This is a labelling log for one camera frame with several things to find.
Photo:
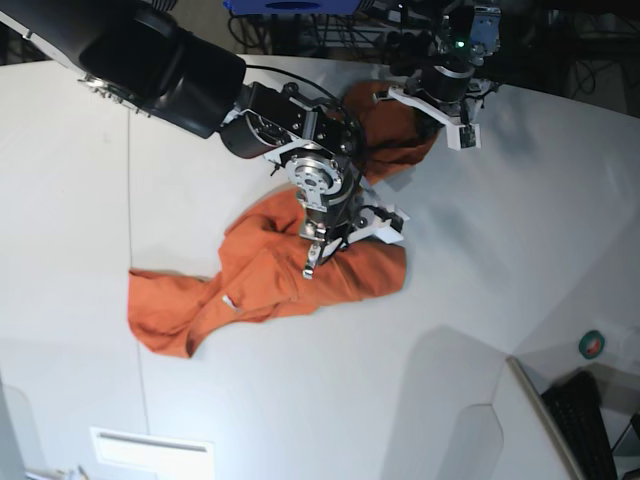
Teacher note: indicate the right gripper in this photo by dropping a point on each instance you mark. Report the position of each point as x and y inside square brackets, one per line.
[337, 223]

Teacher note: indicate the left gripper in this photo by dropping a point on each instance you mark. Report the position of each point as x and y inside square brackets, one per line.
[443, 83]

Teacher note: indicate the orange t-shirt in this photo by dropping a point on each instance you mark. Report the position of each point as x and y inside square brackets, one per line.
[262, 258]

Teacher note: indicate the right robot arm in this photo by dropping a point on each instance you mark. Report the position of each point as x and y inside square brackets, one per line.
[138, 56]

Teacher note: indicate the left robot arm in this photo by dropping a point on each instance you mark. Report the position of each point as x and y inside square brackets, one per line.
[463, 34]

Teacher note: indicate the blue box with oval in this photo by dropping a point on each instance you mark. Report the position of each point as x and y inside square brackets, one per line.
[331, 7]

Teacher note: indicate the green tape roll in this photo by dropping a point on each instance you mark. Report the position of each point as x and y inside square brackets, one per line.
[592, 344]

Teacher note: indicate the black keyboard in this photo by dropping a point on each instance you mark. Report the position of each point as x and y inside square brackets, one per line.
[575, 406]

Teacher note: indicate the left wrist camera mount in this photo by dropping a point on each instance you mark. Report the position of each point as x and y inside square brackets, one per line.
[461, 133]

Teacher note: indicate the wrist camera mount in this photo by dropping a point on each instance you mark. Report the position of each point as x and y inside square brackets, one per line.
[384, 223]
[461, 133]

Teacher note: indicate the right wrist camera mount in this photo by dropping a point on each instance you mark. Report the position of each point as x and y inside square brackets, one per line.
[384, 223]

